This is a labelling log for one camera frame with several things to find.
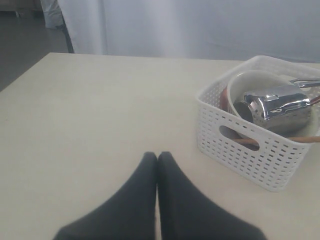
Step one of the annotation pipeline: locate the white ceramic bowl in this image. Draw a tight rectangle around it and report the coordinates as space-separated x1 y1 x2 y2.
226 70 319 138

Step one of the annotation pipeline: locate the white woven plastic basket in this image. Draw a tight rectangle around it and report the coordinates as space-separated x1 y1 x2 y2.
197 55 320 192

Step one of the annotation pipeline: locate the shiny steel cup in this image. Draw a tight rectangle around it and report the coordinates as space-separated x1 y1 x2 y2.
233 84 311 134

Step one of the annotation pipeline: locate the brown wooden spoon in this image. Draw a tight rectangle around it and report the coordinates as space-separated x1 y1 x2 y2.
310 96 320 106

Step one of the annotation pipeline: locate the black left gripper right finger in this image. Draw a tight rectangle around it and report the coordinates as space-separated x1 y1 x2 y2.
157 151 266 240

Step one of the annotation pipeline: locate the steel fork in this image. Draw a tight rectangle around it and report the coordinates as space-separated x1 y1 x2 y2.
289 78 320 89

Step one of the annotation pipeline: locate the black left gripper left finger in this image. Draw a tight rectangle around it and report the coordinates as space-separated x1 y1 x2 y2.
54 152 157 240

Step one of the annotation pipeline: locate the brown ceramic plate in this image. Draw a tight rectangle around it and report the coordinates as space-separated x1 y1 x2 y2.
219 87 228 112

